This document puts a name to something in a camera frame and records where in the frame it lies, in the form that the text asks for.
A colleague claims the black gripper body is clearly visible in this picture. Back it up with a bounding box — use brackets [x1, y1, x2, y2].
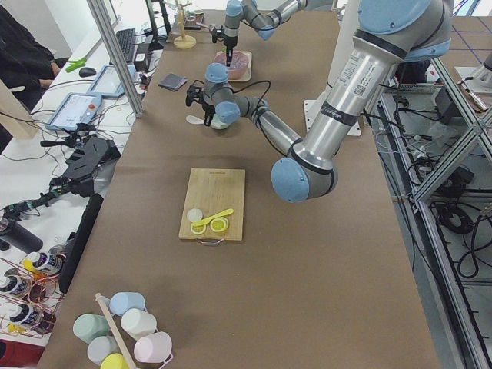
[202, 102, 215, 118]
[224, 35, 238, 48]

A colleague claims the white ceramic spoon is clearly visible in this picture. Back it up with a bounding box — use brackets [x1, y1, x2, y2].
[186, 115, 204, 125]

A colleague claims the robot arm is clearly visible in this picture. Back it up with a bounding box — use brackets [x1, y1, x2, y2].
[200, 0, 453, 203]
[223, 0, 308, 67]

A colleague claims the mint green bowl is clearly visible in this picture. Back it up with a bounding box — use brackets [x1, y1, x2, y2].
[211, 115, 230, 130]

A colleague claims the pile of clear ice cubes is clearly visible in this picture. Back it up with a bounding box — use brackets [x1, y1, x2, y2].
[214, 52, 248, 71]

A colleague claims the pink bowl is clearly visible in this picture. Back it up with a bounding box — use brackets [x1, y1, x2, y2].
[225, 52, 250, 80]

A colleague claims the cream serving tray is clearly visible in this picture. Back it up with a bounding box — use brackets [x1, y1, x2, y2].
[211, 51, 252, 82]

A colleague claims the purple cloth underneath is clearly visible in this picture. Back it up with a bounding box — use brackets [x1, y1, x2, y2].
[177, 78, 188, 90]

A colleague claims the wooden mug tree stand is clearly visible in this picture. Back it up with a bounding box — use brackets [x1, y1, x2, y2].
[173, 0, 197, 49]

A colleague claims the grey folded cloth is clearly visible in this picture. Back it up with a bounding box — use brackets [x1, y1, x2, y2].
[158, 73, 185, 91]

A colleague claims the bamboo cutting board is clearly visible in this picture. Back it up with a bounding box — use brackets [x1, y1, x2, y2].
[178, 168, 246, 241]

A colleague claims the yellow plastic knife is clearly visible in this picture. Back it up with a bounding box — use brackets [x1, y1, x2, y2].
[191, 208, 234, 227]

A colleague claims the black keyboard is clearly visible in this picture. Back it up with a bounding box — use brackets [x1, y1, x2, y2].
[115, 28, 136, 64]

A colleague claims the teach pendant far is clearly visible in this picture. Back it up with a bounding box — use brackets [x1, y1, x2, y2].
[87, 65, 125, 98]

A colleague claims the teach pendant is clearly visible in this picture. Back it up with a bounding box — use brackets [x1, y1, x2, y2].
[45, 93, 102, 131]
[87, 65, 125, 98]

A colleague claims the lemon slice stack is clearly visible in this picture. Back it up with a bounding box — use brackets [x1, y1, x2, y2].
[209, 217, 229, 234]

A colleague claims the single lemon slice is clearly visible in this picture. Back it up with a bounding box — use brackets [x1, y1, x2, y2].
[190, 224, 207, 235]

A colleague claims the black computer mouse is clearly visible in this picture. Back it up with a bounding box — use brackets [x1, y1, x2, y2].
[78, 67, 97, 78]

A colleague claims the teach pendant near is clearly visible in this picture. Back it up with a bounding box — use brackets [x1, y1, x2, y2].
[45, 93, 102, 131]

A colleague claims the white cup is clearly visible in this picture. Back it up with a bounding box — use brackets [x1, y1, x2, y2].
[121, 308, 157, 341]

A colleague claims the pink cup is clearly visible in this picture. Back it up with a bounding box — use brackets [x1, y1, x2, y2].
[134, 331, 173, 364]

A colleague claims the green cup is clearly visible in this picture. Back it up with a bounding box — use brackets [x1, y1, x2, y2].
[72, 314, 110, 344]

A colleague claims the grey blue cup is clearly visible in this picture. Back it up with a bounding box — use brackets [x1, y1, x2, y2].
[87, 336, 120, 366]

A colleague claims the yellow cup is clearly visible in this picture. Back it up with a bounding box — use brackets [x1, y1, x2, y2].
[100, 353, 129, 369]

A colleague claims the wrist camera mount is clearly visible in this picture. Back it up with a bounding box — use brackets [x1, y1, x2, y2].
[185, 85, 204, 107]
[208, 24, 224, 43]

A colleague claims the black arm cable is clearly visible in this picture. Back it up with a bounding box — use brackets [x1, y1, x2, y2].
[194, 79, 289, 157]

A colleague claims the aluminium frame post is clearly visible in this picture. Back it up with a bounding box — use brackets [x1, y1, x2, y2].
[87, 0, 144, 118]

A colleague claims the copper wire bottle basket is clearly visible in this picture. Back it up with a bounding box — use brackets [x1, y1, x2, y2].
[1, 258, 65, 341]

